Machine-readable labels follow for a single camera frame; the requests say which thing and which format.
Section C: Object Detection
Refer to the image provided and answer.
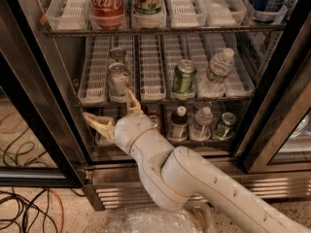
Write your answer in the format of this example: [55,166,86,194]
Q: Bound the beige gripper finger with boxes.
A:
[83,112,115,140]
[126,89,143,114]

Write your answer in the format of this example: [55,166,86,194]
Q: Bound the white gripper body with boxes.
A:
[114,113,152,154]

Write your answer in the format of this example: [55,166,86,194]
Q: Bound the white 7up can front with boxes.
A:
[108,62,130,97]

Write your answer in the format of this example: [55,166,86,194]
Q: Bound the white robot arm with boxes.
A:
[84,90,311,233]

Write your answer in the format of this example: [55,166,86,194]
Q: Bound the red can bottom rear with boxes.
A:
[147,104,161,117]

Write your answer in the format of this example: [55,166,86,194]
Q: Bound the red can bottom front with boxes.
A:
[149,116,162,132]

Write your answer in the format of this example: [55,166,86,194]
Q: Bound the clear tray middle shelf centre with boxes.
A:
[138,35,166,101]

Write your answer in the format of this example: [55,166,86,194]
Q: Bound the clear tray middle shelf left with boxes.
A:
[78,36,110,105]

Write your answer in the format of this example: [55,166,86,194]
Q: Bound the green soda can middle shelf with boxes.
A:
[172,59,196,94]

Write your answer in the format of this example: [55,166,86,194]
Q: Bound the silver can behind 7up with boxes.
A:
[109,47,127,64]

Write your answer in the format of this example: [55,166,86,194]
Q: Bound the glass fridge door left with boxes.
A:
[0,0,89,187]

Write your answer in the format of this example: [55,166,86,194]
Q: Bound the clear water bottle bottom shelf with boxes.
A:
[193,107,213,141]

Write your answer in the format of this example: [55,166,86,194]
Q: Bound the clear water bottle shelf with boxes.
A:
[198,48,234,97]
[193,107,213,141]

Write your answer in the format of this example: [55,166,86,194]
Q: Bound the green can bottom shelf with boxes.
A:
[214,112,237,138]

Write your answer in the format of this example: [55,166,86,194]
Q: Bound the clear water bottle middle shelf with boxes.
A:
[198,48,234,97]

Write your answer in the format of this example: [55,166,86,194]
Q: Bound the stainless steel display fridge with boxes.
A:
[1,0,310,210]

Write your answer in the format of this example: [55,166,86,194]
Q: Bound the clear tray middle shelf right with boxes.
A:
[202,33,255,98]

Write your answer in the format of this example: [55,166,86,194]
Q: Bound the red Coca-Cola can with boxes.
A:
[90,0,124,29]

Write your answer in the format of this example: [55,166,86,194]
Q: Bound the clear tray top shelf centre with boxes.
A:
[166,0,207,28]

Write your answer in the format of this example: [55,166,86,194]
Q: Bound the clear tray top shelf left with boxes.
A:
[46,0,90,31]

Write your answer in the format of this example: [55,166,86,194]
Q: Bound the clear tray top shelf right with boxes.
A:
[203,0,247,26]

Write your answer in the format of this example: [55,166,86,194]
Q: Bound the dark juice bottle white cap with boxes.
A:
[169,106,188,141]

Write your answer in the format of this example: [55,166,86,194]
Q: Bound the clear plastic bin with bag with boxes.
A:
[104,202,217,233]

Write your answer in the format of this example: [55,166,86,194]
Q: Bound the orange floor cable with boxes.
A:
[0,111,65,233]

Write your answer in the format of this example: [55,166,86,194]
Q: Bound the black floor cables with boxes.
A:
[0,126,86,233]

